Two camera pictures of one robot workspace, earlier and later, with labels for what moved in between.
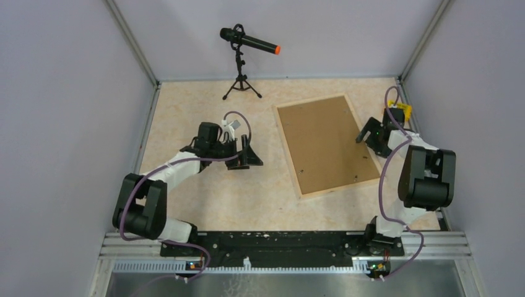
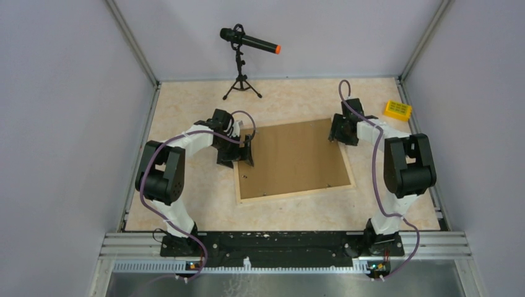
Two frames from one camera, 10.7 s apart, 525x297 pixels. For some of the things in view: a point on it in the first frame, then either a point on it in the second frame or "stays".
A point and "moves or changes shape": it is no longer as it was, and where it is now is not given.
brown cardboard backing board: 321,137 moves or changes shape
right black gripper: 371,126 to 335,132
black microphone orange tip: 237,37 stays
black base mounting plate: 228,249 stays
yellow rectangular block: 407,109 stays
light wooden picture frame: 301,196 to 292,160
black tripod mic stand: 240,78 stays
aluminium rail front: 425,252 stays
